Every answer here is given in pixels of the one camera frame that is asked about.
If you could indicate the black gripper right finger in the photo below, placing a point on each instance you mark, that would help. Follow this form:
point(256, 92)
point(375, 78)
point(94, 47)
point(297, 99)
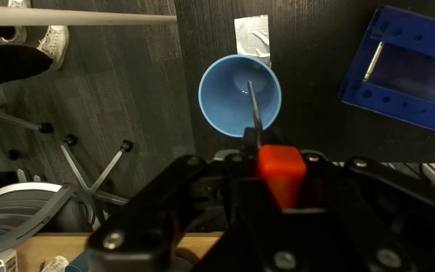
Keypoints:
point(378, 216)

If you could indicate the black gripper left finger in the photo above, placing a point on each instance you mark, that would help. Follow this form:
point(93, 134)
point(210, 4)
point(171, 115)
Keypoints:
point(167, 211)

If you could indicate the blue plastic cup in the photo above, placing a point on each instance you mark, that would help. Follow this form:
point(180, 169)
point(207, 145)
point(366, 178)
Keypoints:
point(227, 99)

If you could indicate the office chair base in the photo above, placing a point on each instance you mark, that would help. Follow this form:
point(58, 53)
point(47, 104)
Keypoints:
point(52, 190)

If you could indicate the blue plastic tool rack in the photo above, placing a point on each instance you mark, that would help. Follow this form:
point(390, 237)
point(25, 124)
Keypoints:
point(408, 75)

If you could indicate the silver metal rod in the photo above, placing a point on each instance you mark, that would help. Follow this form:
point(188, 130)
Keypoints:
point(374, 60)

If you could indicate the white sneaker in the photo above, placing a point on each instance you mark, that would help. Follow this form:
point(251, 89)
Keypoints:
point(16, 19)
point(55, 44)

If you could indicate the black trouser leg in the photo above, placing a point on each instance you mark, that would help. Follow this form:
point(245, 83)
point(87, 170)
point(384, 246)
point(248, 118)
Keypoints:
point(11, 62)

